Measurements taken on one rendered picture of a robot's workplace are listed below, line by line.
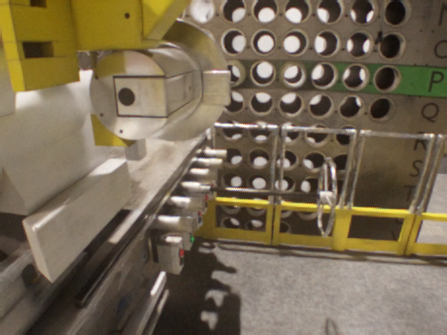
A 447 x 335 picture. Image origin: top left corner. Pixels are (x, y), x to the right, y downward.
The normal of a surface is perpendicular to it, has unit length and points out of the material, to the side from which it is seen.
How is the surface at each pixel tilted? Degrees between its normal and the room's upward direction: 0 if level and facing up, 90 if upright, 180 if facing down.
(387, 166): 90
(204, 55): 90
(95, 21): 90
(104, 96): 90
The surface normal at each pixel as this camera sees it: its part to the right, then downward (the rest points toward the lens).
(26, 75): 0.99, 0.06
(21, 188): 0.91, -0.29
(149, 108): -0.16, 0.37
